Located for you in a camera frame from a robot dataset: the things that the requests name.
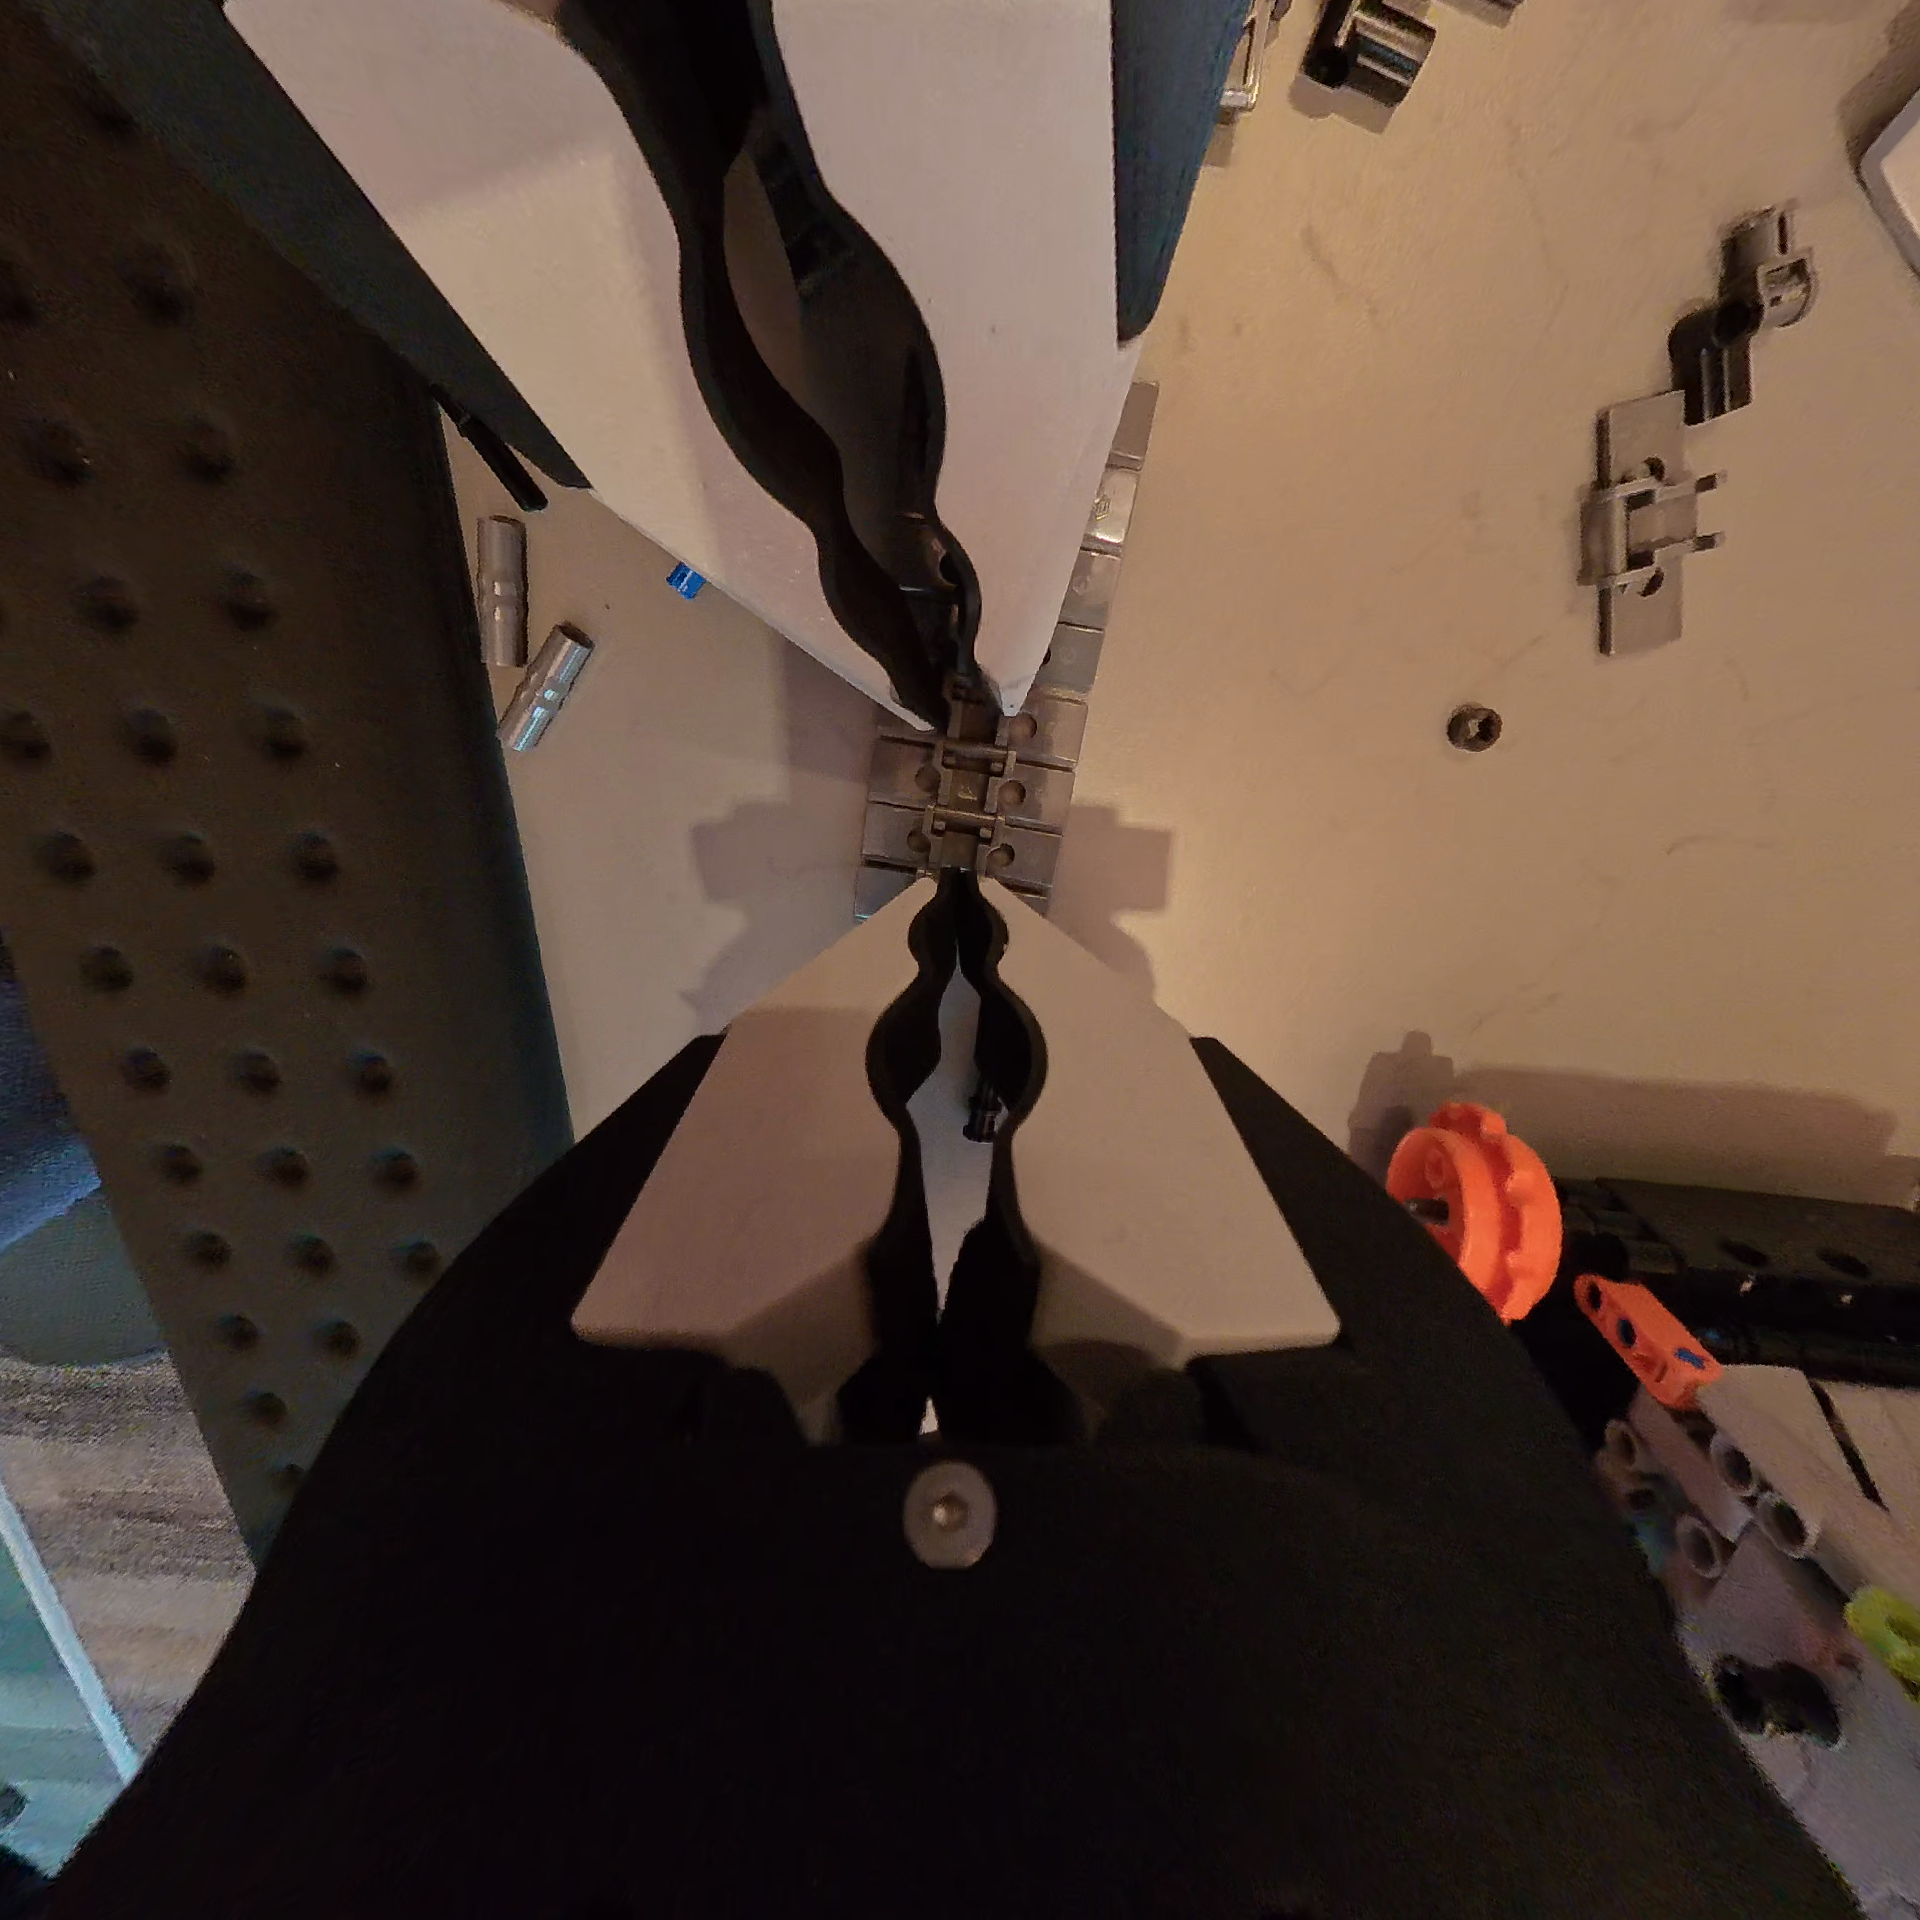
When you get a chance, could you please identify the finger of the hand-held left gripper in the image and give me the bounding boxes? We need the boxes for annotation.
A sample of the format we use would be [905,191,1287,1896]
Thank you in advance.
[226,0,964,721]
[750,0,1149,715]

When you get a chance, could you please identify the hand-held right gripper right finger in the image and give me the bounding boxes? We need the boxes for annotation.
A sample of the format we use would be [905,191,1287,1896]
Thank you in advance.
[977,884,1341,1367]

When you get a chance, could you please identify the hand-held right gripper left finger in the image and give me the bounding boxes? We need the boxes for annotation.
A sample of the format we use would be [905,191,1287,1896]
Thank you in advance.
[572,884,936,1367]

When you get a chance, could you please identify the chain of joined grey connectors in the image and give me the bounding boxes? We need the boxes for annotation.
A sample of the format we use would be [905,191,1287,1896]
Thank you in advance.
[863,374,1159,937]

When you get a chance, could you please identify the black grey toy robot vehicle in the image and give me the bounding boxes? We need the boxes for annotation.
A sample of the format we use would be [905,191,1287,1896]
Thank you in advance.
[1531,1172,1920,1920]

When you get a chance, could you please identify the orange toy gear wheel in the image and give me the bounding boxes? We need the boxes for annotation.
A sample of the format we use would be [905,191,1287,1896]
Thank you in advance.
[1389,1099,1564,1321]

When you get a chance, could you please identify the grey cylinder toy sleeve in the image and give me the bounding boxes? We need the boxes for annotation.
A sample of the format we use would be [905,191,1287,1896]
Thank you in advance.
[476,515,531,670]
[495,622,598,758]

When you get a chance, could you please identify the black dimpled mat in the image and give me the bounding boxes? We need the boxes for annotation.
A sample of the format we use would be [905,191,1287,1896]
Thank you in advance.
[0,0,572,1560]

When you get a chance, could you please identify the dark grey small toy pieces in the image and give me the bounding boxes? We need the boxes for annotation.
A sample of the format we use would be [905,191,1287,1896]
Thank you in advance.
[1584,206,1823,656]

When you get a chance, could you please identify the wooden book stand white base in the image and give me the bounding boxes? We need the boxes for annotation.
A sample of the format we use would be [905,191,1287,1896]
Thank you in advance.
[1853,91,1920,276]

